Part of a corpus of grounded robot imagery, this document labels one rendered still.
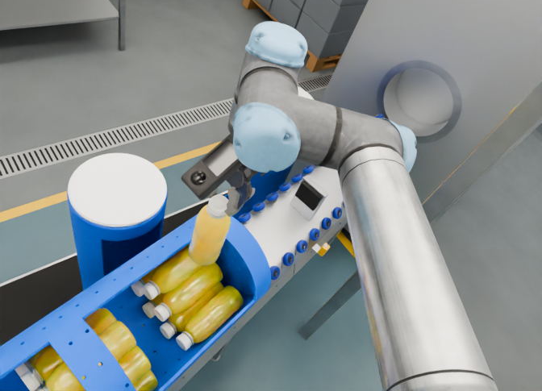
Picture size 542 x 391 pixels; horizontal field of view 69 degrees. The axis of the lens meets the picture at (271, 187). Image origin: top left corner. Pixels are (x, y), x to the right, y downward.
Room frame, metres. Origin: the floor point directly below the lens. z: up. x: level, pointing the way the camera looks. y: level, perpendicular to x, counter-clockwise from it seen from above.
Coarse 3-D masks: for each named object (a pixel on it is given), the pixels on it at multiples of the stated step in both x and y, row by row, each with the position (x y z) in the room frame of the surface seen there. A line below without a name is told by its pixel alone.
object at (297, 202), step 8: (304, 184) 0.96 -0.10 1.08; (312, 184) 0.97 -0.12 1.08; (296, 192) 0.96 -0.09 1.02; (304, 192) 0.95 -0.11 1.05; (312, 192) 0.94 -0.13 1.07; (320, 192) 0.95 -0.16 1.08; (296, 200) 0.97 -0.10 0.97; (304, 200) 0.94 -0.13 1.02; (312, 200) 0.93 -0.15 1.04; (320, 200) 0.93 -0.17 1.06; (296, 208) 0.96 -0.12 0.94; (304, 208) 0.95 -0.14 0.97; (312, 208) 0.93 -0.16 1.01; (304, 216) 0.95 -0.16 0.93; (312, 216) 0.94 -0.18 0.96
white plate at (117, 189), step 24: (96, 168) 0.68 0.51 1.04; (120, 168) 0.72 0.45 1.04; (144, 168) 0.76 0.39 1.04; (72, 192) 0.58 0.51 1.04; (96, 192) 0.61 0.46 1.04; (120, 192) 0.64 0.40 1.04; (144, 192) 0.68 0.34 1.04; (96, 216) 0.54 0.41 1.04; (120, 216) 0.57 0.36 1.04; (144, 216) 0.60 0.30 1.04
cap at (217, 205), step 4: (216, 196) 0.46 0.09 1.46; (220, 196) 0.46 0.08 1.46; (212, 200) 0.44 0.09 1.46; (216, 200) 0.45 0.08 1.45; (220, 200) 0.45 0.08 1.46; (224, 200) 0.46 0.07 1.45; (208, 204) 0.44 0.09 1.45; (212, 204) 0.44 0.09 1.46; (216, 204) 0.44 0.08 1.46; (220, 204) 0.44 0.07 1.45; (224, 204) 0.45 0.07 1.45; (208, 208) 0.43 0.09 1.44; (212, 208) 0.43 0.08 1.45; (216, 208) 0.43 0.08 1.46; (220, 208) 0.44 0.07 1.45; (224, 208) 0.44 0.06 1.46; (212, 212) 0.43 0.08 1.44; (216, 212) 0.43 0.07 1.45; (220, 212) 0.43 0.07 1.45; (224, 212) 0.43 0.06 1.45
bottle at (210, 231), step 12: (204, 216) 0.43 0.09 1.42; (216, 216) 0.43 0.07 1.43; (204, 228) 0.41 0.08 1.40; (216, 228) 0.42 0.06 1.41; (228, 228) 0.44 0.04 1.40; (192, 240) 0.42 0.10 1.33; (204, 240) 0.41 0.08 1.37; (216, 240) 0.42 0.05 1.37; (192, 252) 0.42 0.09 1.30; (204, 252) 0.41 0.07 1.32; (216, 252) 0.43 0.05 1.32; (204, 264) 0.42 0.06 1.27
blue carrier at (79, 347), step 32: (192, 224) 0.54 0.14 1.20; (160, 256) 0.42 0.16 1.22; (224, 256) 0.58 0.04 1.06; (256, 256) 0.53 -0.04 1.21; (96, 288) 0.30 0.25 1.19; (128, 288) 0.40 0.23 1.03; (256, 288) 0.48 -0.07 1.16; (64, 320) 0.22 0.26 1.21; (128, 320) 0.34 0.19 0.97; (160, 320) 0.38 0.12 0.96; (0, 352) 0.13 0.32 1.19; (32, 352) 0.14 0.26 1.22; (64, 352) 0.16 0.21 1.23; (96, 352) 0.18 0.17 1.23; (160, 352) 0.30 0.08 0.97; (192, 352) 0.32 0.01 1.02; (0, 384) 0.10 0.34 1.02; (96, 384) 0.14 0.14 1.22; (128, 384) 0.17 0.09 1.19; (160, 384) 0.23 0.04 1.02
